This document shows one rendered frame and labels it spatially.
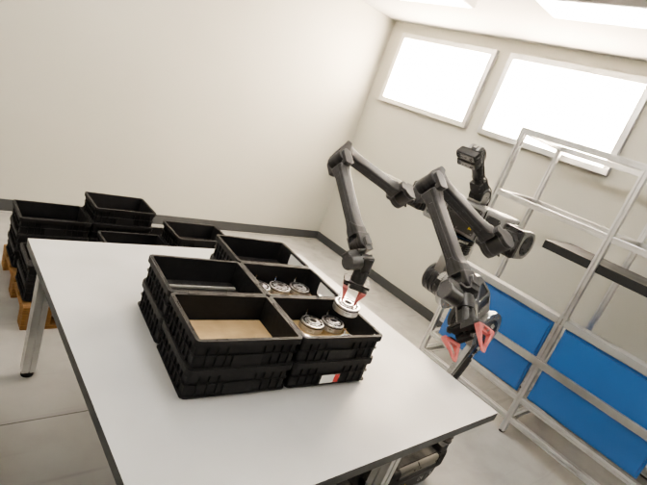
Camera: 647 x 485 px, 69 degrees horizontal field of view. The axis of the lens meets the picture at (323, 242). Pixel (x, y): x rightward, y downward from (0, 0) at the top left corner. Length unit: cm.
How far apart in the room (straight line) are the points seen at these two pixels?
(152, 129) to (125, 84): 45
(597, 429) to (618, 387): 30
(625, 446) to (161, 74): 440
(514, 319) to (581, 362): 49
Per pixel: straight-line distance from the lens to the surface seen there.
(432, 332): 396
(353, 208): 181
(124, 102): 456
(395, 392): 210
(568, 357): 350
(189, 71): 470
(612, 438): 353
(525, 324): 359
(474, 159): 196
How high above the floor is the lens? 172
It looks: 16 degrees down
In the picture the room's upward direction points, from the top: 20 degrees clockwise
